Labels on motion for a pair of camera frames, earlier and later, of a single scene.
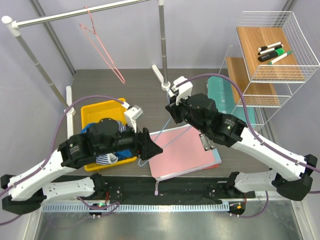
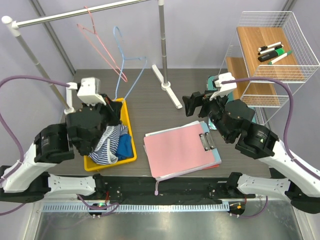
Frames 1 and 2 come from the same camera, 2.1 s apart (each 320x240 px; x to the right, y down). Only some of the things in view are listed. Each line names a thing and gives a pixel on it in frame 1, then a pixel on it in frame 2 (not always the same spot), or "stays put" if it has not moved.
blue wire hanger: [163, 128] -> [124, 59]
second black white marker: [270, 50] stays put
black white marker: [264, 47] stays put
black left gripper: [146, 147] -> [114, 108]
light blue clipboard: [217, 159] stays put
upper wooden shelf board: [251, 38] stays put
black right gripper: [175, 108] -> [191, 102]
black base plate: [170, 190] stays put
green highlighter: [279, 52] stays put
